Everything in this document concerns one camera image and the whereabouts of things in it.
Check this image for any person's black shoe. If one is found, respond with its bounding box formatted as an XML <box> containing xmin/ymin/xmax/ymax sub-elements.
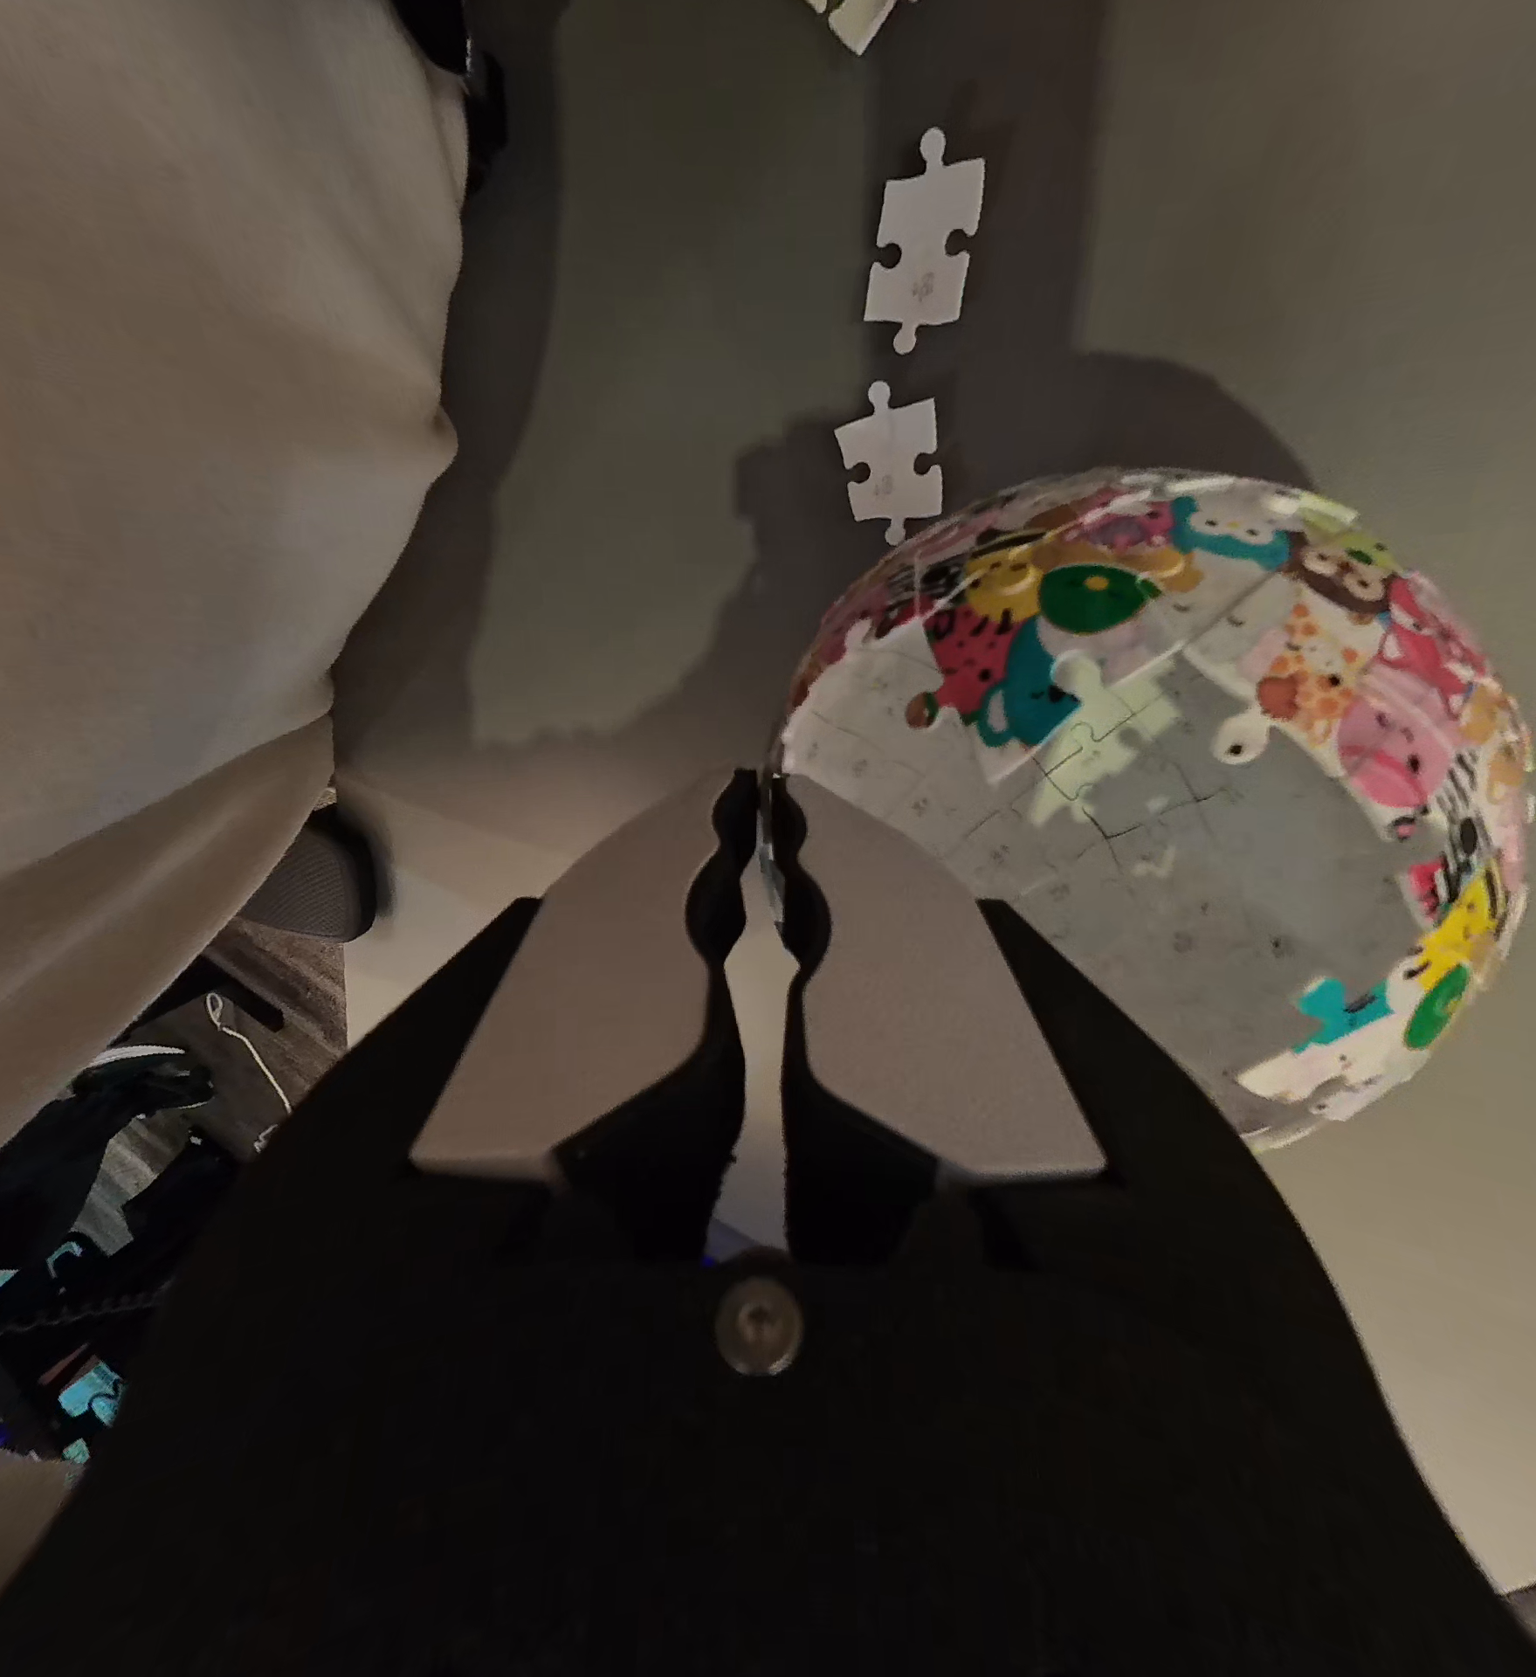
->
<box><xmin>71</xmin><ymin>1042</ymin><xmax>218</xmax><ymax>1117</ymax></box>

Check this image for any colourful puzzle ball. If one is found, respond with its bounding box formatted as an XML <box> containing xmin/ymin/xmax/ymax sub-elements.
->
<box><xmin>769</xmin><ymin>467</ymin><xmax>1536</xmax><ymax>1157</ymax></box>

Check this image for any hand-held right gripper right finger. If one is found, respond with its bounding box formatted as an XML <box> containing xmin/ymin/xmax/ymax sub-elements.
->
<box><xmin>761</xmin><ymin>773</ymin><xmax>1107</xmax><ymax>1265</ymax></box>

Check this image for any white cable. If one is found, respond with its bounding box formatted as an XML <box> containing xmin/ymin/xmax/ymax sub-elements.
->
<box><xmin>202</xmin><ymin>988</ymin><xmax>294</xmax><ymax>1154</ymax></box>

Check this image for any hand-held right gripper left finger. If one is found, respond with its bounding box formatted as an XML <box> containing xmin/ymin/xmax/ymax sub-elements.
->
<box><xmin>409</xmin><ymin>765</ymin><xmax>764</xmax><ymax>1265</ymax></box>

